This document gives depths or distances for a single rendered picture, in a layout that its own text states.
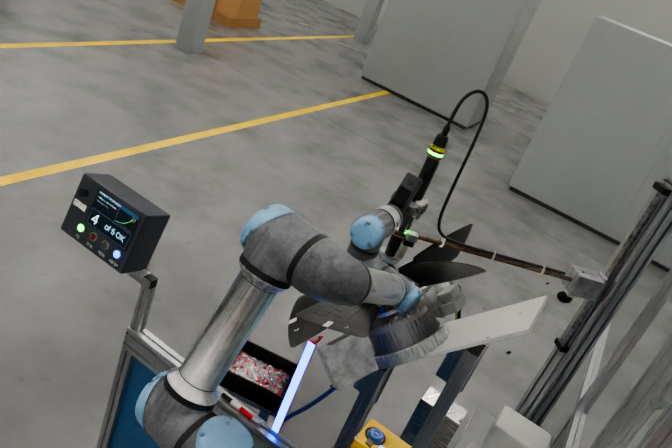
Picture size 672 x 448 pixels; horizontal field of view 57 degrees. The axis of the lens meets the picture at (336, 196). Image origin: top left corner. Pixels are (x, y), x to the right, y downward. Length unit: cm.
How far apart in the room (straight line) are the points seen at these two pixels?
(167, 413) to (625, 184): 633
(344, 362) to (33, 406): 147
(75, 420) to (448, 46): 724
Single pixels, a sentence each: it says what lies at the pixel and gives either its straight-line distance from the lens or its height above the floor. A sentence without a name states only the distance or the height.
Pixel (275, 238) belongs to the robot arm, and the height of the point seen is 160.
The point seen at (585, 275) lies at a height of 146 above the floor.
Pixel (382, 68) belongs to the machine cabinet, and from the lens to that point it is 934.
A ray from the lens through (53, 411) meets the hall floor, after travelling 294.
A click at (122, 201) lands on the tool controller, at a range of 185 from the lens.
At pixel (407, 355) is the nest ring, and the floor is 110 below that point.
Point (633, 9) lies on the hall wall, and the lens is 1371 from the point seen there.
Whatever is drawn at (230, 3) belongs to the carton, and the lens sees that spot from 981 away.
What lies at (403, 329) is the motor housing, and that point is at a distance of 192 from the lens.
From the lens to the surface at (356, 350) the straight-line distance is 195.
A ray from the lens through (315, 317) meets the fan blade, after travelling 176.
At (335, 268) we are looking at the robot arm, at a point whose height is 160.
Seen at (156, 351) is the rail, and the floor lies 86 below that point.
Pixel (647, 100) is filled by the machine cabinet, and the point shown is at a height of 150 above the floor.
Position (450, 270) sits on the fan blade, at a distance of 181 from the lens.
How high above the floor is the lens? 218
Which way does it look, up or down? 24 degrees down
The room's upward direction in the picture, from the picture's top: 22 degrees clockwise
